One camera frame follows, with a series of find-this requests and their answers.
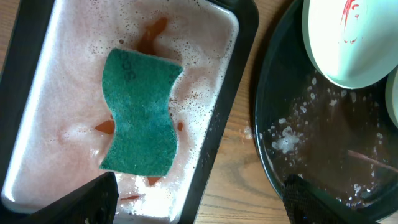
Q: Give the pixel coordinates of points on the black rectangular soapy tray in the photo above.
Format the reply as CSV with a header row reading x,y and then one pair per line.
x,y
56,127

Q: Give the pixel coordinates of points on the mint plate upper left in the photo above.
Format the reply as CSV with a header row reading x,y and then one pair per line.
x,y
353,43

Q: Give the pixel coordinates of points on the mint plate with red streak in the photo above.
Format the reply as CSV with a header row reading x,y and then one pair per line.
x,y
391,96

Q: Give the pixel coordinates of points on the round black serving tray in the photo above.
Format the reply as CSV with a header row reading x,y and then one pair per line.
x,y
341,141

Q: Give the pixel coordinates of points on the green scrubbing sponge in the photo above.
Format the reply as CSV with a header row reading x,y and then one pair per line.
x,y
136,89

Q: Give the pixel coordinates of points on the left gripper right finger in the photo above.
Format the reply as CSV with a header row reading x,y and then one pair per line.
x,y
304,203

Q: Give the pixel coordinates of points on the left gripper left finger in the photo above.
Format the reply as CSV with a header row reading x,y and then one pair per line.
x,y
92,203

